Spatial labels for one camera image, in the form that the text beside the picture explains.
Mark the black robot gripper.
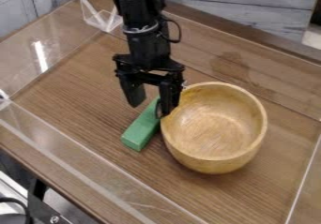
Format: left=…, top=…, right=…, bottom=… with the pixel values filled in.
left=112, top=20, right=184, bottom=118

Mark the black table leg bracket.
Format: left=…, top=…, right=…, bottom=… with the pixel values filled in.
left=28, top=179, right=72, bottom=224

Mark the black cable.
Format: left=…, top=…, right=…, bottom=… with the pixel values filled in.
left=0, top=197, right=32, bottom=224

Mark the clear acrylic corner bracket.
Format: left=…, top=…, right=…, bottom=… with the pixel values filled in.
left=79, top=0, right=123, bottom=33

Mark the green rectangular block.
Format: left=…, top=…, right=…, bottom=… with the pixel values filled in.
left=120, top=98, right=159, bottom=152

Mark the brown wooden bowl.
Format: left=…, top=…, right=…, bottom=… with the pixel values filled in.
left=160, top=82, right=268, bottom=174

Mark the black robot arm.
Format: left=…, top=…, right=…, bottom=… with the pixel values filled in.
left=112, top=0, right=184, bottom=117

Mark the clear acrylic tray wall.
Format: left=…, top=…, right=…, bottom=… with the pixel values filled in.
left=0, top=90, right=206, bottom=224

